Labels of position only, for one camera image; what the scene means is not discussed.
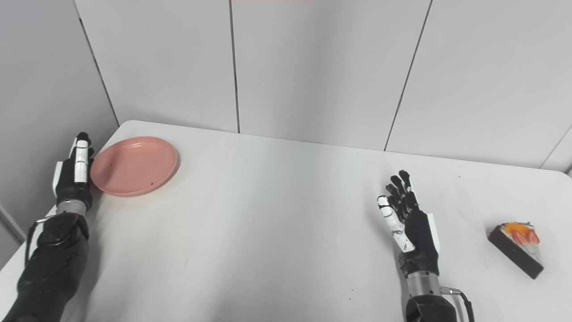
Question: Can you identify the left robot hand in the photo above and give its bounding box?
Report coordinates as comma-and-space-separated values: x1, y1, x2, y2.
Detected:
52, 132, 95, 210

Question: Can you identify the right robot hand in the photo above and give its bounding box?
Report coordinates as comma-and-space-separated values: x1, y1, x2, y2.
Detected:
377, 170, 441, 277

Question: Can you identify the pink plate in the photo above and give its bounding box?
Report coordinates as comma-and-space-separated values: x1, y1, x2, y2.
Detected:
90, 136, 179, 197

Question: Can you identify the chocolate cake slice with fruit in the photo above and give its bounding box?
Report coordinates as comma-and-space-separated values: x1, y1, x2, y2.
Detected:
488, 222, 545, 280

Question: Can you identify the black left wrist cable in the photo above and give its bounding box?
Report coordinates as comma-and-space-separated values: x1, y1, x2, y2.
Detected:
25, 216, 56, 269

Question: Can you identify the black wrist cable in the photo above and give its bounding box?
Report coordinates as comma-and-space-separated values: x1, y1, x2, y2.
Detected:
25, 216, 56, 269
440, 287, 475, 322

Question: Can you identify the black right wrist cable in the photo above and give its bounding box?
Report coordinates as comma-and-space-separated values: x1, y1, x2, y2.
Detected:
440, 287, 475, 322

